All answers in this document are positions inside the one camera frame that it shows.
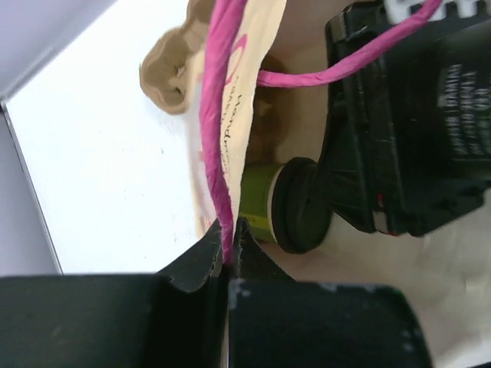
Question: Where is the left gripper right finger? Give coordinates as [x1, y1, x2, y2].
[228, 218, 433, 367]

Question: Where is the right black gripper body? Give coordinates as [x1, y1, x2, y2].
[314, 11, 490, 237]

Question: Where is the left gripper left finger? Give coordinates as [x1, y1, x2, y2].
[1, 223, 228, 367]

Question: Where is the black plastic cup lid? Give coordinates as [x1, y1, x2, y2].
[271, 157, 332, 254]

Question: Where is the green paper coffee cup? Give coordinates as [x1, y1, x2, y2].
[239, 164, 284, 243]

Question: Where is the brown paper takeout bag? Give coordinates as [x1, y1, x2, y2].
[199, 1, 490, 367]

